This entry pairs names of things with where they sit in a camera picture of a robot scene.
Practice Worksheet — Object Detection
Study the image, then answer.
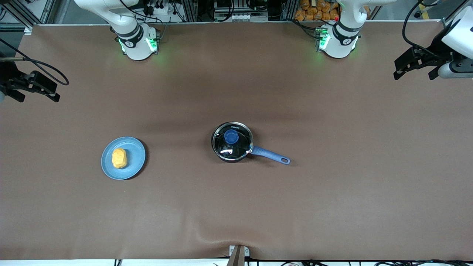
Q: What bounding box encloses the yellow potato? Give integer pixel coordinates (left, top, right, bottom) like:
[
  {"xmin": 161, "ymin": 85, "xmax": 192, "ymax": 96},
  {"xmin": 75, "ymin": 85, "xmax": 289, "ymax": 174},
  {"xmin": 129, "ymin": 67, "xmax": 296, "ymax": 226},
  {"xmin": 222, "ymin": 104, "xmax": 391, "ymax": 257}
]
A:
[{"xmin": 112, "ymin": 148, "xmax": 127, "ymax": 169}]

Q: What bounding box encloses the glass lid blue knob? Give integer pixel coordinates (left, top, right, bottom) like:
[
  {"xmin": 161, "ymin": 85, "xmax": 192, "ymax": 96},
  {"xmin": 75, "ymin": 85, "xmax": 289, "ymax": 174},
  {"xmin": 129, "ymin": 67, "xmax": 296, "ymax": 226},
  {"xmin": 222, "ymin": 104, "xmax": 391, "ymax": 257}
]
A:
[{"xmin": 212, "ymin": 122, "xmax": 254, "ymax": 161}]

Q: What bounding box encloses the bag of orange snacks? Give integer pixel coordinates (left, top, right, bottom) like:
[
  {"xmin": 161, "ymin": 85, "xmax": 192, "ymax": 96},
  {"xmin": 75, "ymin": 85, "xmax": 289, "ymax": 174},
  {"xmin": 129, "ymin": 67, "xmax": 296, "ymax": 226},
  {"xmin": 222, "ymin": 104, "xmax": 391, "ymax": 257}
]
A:
[{"xmin": 295, "ymin": 0, "xmax": 340, "ymax": 21}]

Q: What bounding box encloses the blue round plate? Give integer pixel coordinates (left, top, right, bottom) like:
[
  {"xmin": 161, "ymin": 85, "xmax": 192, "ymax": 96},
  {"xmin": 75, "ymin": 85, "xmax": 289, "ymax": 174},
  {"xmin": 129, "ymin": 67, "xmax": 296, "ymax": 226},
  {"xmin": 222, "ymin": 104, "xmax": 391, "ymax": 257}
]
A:
[{"xmin": 101, "ymin": 137, "xmax": 147, "ymax": 181}]

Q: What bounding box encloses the brown table mat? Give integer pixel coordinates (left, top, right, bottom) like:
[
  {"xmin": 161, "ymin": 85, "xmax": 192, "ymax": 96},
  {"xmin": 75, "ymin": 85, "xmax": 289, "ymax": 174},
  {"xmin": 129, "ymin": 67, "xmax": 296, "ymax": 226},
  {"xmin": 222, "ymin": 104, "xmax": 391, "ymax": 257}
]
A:
[{"xmin": 0, "ymin": 20, "xmax": 473, "ymax": 261}]

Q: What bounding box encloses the metal table clamp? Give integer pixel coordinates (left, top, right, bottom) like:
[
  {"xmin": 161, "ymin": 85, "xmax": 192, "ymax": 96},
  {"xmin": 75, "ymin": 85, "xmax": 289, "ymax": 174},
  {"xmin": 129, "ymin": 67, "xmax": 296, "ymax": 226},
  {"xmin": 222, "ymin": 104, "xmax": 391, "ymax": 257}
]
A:
[{"xmin": 229, "ymin": 245, "xmax": 250, "ymax": 266}]

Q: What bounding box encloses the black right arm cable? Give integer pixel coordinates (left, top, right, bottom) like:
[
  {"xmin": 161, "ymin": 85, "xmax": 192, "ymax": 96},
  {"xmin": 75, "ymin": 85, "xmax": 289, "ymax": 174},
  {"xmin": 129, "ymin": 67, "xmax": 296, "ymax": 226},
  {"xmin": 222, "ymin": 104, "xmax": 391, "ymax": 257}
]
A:
[{"xmin": 0, "ymin": 38, "xmax": 70, "ymax": 86}]

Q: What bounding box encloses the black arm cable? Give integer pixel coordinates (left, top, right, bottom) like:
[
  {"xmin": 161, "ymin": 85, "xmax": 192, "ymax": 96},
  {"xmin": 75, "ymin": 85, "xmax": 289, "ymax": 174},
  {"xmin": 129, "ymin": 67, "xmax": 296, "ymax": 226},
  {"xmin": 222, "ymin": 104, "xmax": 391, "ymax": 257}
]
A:
[
  {"xmin": 0, "ymin": 38, "xmax": 70, "ymax": 86},
  {"xmin": 402, "ymin": 0, "xmax": 446, "ymax": 60}
]

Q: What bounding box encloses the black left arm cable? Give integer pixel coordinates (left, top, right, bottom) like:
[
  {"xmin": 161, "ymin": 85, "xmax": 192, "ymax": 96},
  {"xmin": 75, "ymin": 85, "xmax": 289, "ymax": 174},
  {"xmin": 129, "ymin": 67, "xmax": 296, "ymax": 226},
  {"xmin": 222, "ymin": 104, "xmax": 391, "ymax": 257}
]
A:
[{"xmin": 402, "ymin": 0, "xmax": 446, "ymax": 60}]

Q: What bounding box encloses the aluminium frame post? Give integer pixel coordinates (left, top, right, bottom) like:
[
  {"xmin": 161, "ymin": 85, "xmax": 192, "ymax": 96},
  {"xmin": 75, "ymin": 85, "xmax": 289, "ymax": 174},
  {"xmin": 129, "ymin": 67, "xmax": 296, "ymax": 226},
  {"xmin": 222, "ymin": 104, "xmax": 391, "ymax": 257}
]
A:
[
  {"xmin": 183, "ymin": 0, "xmax": 198, "ymax": 22},
  {"xmin": 284, "ymin": 0, "xmax": 298, "ymax": 21}
]

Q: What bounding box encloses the black pot blue handle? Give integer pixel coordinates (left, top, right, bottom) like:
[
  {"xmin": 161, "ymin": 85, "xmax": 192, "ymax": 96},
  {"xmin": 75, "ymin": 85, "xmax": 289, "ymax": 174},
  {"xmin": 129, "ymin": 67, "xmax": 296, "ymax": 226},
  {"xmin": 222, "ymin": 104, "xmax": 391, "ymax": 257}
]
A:
[{"xmin": 211, "ymin": 122, "xmax": 291, "ymax": 165}]

